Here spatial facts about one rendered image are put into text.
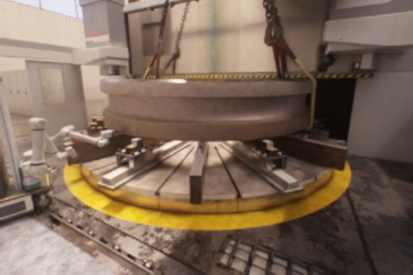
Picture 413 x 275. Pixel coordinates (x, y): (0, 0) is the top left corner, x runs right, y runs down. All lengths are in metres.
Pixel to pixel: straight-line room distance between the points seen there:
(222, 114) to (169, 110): 0.83
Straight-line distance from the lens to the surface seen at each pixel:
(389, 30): 3.69
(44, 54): 6.87
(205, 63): 6.13
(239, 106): 3.05
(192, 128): 2.89
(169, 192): 2.76
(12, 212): 3.62
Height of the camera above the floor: 1.76
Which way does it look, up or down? 12 degrees down
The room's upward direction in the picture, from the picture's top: straight up
